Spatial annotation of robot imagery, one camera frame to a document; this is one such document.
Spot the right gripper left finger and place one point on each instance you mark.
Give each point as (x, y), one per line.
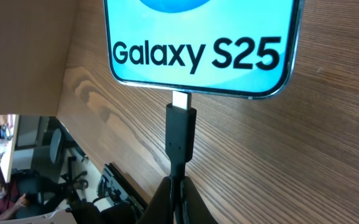
(159, 210)

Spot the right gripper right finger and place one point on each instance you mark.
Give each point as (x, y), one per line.
(194, 210)

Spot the Galaxy S25 smartphone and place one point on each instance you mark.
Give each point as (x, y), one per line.
(237, 48)

